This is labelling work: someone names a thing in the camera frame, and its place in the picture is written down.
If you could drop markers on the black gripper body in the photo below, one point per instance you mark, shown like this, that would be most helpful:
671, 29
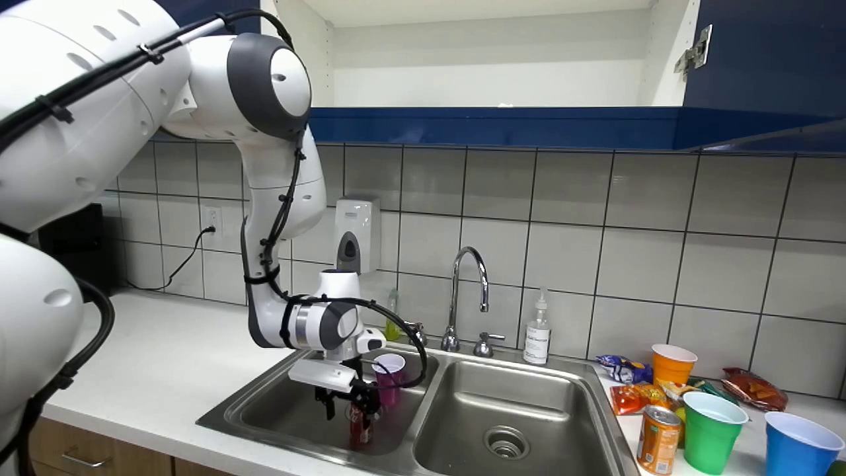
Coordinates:
361, 397

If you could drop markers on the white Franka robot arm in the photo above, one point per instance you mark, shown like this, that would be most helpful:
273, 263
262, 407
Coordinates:
88, 150

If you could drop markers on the wooden base cabinet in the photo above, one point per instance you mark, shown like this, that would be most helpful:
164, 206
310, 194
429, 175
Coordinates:
115, 458

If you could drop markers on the orange soda can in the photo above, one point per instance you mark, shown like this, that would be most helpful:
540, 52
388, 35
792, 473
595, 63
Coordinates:
659, 441

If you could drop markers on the metal cabinet hinge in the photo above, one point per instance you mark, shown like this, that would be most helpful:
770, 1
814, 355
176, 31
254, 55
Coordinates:
696, 52

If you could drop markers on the blue cabinet door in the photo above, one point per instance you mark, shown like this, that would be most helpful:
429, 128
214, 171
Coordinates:
776, 55

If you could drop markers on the purple plastic cup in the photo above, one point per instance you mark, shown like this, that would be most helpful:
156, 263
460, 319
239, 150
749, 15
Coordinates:
391, 375

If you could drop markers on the green dish soap bottle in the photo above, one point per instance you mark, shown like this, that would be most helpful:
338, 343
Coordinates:
391, 330

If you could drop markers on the stainless steel double sink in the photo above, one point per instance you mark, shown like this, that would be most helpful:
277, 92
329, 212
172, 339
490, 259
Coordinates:
493, 415

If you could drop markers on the chrome gooseneck faucet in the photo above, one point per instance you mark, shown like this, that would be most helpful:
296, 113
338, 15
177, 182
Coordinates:
456, 301

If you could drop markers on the clear pump soap bottle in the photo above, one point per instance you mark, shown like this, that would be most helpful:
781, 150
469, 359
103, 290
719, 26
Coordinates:
536, 339

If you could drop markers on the blue snack bag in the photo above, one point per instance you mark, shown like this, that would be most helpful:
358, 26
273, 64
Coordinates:
622, 370

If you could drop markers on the orange snack bag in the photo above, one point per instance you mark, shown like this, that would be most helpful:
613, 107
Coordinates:
636, 397

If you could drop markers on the black countertop appliance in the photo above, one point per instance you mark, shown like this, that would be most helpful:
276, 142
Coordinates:
79, 252

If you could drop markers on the orange plastic cup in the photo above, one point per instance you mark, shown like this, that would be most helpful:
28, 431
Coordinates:
671, 367

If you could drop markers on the green snack bag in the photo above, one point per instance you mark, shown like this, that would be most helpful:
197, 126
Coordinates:
710, 387

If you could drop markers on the green plastic cup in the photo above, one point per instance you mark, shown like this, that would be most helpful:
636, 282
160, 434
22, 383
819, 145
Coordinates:
710, 438

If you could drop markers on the red-brown snack bag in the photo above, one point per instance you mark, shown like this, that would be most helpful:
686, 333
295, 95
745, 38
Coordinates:
755, 387

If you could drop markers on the blue plastic cup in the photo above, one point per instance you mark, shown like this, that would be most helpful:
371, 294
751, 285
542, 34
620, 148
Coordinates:
797, 452

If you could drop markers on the white wall soap dispenser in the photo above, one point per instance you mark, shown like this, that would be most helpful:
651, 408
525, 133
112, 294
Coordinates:
355, 235

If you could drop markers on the white wall outlet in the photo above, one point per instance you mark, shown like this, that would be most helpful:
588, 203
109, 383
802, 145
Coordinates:
210, 218

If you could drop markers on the open blue wall cabinet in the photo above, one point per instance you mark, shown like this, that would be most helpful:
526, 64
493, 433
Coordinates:
529, 80

